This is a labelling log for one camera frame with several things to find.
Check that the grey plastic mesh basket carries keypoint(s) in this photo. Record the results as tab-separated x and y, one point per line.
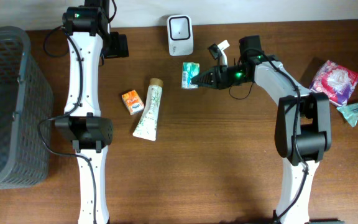
26	98

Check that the white barcode scanner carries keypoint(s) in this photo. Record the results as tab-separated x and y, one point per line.
180	35

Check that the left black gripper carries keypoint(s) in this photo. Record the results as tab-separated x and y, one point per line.
119	44

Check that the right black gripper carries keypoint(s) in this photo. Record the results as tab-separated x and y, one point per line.
220	76

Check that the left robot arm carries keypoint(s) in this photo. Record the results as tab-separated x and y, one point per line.
90	42

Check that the purple red tissue pack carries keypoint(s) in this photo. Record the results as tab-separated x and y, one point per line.
336	81

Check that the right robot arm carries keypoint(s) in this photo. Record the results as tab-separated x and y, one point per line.
303	123

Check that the teal pocket tissue pack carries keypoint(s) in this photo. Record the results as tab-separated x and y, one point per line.
189	70

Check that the orange pocket tissue pack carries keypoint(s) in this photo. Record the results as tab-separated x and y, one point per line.
133	102

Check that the white bamboo print tube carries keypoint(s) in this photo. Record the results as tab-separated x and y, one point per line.
147	125

